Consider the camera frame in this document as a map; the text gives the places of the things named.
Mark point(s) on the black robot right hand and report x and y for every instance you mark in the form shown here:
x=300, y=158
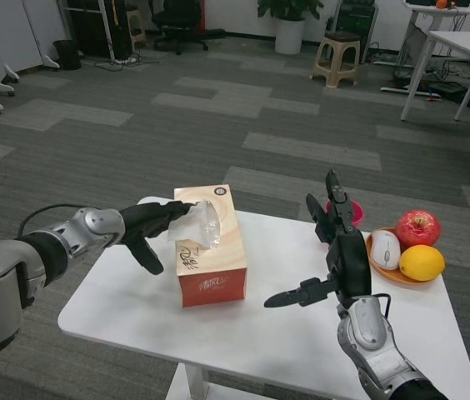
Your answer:
x=353, y=266

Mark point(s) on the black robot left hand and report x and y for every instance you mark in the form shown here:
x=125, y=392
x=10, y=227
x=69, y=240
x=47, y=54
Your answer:
x=147, y=221

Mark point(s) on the red apple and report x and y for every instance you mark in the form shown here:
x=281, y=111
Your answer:
x=418, y=229

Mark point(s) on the green potted plant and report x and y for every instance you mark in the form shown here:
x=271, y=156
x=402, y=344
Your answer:
x=289, y=8

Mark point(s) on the black flat floor case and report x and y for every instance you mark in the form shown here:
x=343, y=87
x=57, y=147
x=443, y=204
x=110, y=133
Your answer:
x=448, y=89

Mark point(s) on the beige plastic stool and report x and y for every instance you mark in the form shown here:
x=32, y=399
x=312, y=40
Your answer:
x=339, y=46

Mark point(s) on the orange plate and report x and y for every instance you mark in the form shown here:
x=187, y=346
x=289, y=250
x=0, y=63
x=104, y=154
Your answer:
x=385, y=275

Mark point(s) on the white standing desk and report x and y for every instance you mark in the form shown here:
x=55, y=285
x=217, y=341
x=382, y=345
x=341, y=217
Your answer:
x=443, y=9

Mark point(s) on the black office chair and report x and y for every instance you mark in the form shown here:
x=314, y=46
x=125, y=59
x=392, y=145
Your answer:
x=176, y=16

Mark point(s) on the yellow lemon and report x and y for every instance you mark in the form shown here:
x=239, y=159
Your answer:
x=422, y=262

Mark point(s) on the white table base frame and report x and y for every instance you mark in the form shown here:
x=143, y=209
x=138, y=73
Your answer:
x=189, y=383

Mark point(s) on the black equipment cabinet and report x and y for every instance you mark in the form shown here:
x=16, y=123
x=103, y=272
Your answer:
x=89, y=29

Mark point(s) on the large white desk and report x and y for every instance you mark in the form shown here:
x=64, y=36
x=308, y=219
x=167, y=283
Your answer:
x=468, y=43

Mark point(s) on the white plant pot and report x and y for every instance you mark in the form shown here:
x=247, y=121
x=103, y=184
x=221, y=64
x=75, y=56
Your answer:
x=289, y=37

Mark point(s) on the black waste bin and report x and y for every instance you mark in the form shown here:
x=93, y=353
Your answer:
x=67, y=54

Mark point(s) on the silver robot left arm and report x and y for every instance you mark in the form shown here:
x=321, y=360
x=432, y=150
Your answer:
x=51, y=246

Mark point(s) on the orange tissue box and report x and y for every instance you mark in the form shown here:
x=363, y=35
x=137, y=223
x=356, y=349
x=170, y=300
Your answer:
x=226, y=250

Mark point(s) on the white tissue sheet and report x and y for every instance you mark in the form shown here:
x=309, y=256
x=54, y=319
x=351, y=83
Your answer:
x=201, y=225

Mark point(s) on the white stand post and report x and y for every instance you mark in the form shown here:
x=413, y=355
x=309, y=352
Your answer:
x=106, y=29

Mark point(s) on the small yellow stool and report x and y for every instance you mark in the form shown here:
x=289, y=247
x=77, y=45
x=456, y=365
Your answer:
x=135, y=16

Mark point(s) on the white computer mouse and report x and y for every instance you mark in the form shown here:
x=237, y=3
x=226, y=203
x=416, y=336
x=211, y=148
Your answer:
x=385, y=250

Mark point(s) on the small orange floor tool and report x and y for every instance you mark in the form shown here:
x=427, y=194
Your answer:
x=433, y=98

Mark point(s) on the pink plastic cup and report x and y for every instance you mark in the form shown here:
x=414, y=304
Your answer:
x=358, y=212

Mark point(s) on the white power strip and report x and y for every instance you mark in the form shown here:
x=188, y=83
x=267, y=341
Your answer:
x=124, y=60

